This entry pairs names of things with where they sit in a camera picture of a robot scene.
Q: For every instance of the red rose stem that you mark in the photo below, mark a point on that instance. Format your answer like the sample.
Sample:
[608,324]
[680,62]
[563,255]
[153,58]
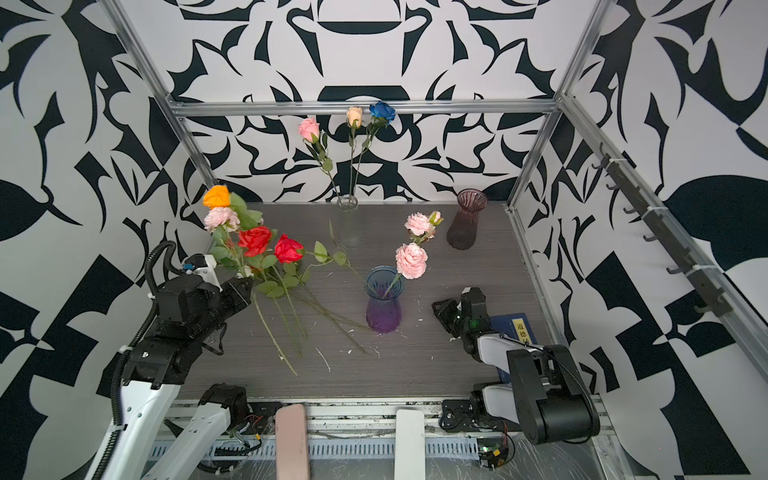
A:
[296,265]
[251,245]

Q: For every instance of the blue book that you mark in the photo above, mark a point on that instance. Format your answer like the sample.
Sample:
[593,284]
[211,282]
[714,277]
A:
[515,328]

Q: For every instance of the pink spray roses bunch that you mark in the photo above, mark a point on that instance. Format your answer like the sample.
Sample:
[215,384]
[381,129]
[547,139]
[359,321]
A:
[411,258]

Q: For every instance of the blue purple glass vase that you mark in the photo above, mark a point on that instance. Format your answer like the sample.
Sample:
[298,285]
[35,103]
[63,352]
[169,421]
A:
[384,285]

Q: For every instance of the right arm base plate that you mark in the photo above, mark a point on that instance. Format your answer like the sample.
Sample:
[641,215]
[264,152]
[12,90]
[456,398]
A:
[458,415]

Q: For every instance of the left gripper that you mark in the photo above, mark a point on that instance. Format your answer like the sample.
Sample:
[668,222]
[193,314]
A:
[237,294]

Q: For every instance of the pink pad on rail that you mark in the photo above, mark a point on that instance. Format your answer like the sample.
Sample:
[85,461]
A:
[292,455]

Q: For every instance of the pink rose stem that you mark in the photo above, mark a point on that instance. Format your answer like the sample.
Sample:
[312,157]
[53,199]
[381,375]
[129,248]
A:
[317,142]

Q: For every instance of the cream peach rose stem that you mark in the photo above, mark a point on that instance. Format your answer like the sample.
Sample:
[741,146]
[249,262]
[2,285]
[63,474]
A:
[354,122]

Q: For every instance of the clear glass vase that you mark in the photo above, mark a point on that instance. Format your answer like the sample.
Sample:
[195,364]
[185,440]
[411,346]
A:
[349,224]

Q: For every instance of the blue rose stem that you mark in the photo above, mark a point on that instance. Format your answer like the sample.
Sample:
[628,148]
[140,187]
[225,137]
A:
[382,115]

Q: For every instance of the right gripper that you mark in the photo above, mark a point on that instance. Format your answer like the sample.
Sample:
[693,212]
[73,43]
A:
[445,312]

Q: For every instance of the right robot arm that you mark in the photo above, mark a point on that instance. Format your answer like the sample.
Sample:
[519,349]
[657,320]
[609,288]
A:
[539,391]

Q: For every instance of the black wall hook rack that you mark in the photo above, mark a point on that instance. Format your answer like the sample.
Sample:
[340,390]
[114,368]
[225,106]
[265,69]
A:
[665,230]

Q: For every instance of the orange rose stem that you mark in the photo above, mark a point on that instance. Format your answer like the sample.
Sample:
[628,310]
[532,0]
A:
[220,196]

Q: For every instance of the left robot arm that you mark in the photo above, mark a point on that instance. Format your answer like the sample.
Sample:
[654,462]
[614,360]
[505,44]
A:
[146,381]

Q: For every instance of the dark pink glass vase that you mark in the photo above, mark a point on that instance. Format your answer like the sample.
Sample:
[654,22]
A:
[462,232]

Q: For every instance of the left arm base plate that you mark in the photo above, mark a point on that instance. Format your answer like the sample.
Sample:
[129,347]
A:
[258,418]

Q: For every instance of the white pad on rail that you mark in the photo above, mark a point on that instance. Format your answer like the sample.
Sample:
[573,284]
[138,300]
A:
[410,445]

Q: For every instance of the small circuit board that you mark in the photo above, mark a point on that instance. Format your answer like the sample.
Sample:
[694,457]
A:
[494,453]

